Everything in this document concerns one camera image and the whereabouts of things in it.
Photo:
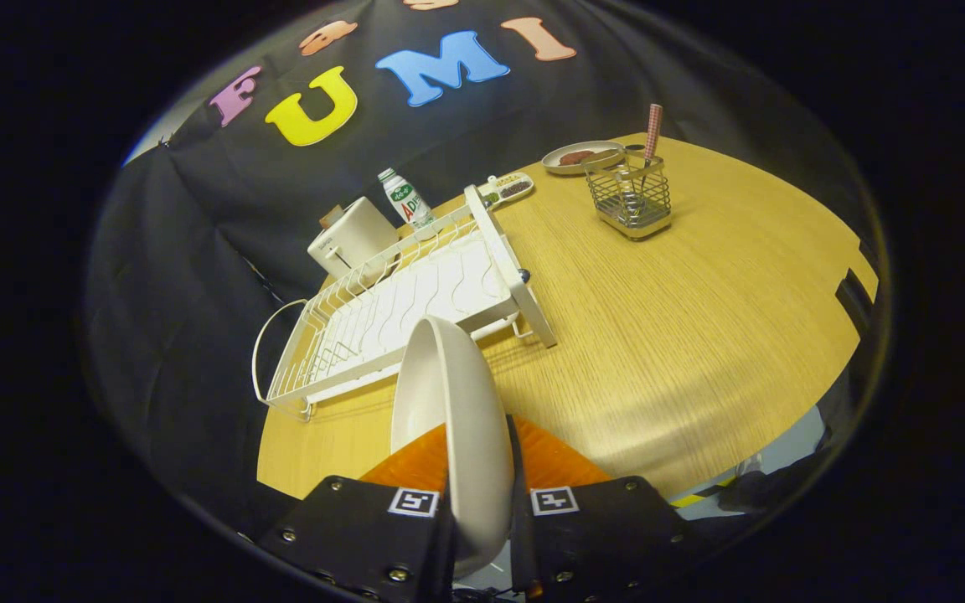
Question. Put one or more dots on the white toaster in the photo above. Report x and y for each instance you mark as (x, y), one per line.
(353, 239)

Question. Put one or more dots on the black table clamp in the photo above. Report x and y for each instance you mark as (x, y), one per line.
(851, 297)

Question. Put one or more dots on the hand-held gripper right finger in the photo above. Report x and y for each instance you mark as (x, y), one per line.
(591, 536)

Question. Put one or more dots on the brown meat slices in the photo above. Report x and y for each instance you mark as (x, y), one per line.
(579, 156)

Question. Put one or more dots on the brown toast slice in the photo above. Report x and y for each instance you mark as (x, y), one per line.
(331, 216)

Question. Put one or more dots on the white bottle with green label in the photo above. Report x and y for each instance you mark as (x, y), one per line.
(407, 201)

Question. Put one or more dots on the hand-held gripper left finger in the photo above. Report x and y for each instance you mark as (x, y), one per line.
(365, 536)

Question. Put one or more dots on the white plate with meat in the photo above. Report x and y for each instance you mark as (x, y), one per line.
(554, 161)

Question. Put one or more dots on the white round plate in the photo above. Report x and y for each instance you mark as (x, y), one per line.
(466, 419)

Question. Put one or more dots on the white divided dish with beans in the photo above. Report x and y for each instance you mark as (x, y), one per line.
(516, 188)

